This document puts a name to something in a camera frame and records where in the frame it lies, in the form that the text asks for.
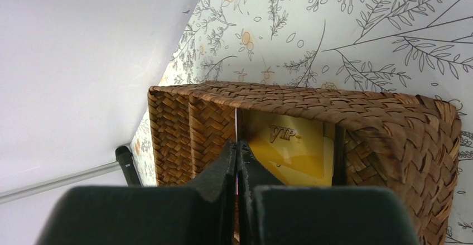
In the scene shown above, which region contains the brown woven divided basket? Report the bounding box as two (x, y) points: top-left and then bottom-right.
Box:
(148, 81), (461, 244)

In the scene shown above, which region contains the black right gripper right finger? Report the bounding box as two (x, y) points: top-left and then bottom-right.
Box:
(237, 140), (283, 244)

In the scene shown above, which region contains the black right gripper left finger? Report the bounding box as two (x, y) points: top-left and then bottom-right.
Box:
(186, 141), (237, 244)

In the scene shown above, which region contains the floral patterned table mat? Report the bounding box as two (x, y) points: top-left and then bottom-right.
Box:
(129, 0), (473, 245)

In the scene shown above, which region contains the gold VIP card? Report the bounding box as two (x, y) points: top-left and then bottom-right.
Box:
(240, 111), (335, 186)

